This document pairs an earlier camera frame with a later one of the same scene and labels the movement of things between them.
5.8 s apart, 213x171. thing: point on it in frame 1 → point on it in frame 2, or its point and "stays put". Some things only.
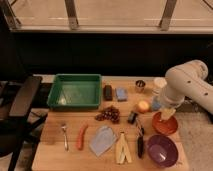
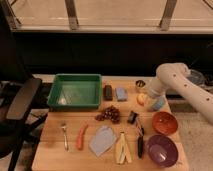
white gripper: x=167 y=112 → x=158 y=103
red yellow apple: x=143 y=106 → x=141 y=99
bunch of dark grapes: x=109 y=113 stays put
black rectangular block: x=108 y=92 stays put
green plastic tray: x=75 y=91 stays put
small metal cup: x=140 y=83 stays put
